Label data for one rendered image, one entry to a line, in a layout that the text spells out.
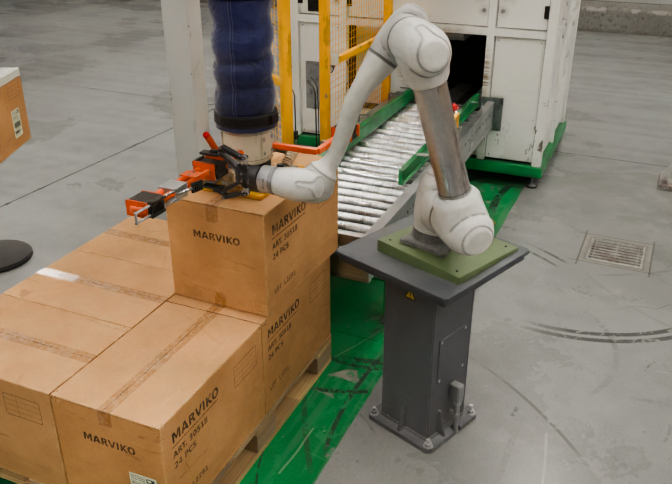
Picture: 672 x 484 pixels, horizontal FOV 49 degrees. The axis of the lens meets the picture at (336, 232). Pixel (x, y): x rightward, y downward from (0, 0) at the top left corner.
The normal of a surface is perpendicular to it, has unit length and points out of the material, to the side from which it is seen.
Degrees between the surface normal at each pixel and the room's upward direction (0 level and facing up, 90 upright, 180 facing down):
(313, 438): 0
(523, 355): 0
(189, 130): 90
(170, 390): 0
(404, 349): 90
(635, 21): 90
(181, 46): 89
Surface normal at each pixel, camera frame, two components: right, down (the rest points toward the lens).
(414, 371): -0.70, 0.30
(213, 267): -0.41, 0.40
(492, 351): 0.00, -0.90
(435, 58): 0.25, 0.34
